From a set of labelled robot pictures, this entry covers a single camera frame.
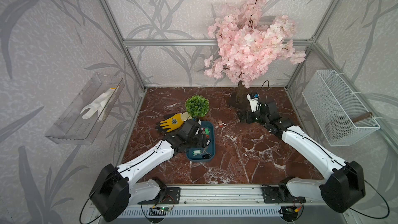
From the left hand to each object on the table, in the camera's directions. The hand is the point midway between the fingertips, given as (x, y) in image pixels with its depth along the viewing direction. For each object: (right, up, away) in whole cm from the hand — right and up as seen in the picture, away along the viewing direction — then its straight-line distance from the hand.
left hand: (204, 140), depth 82 cm
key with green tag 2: (-5, -8, +5) cm, 11 cm away
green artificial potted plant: (-5, +18, +10) cm, 21 cm away
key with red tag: (+10, +6, +18) cm, 21 cm away
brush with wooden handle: (+64, +8, -11) cm, 65 cm away
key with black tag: (+1, -11, +5) cm, 12 cm away
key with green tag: (+1, +2, +14) cm, 15 cm away
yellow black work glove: (-19, +7, +18) cm, 27 cm away
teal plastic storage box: (+3, -5, +9) cm, 11 cm away
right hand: (+22, +16, +1) cm, 27 cm away
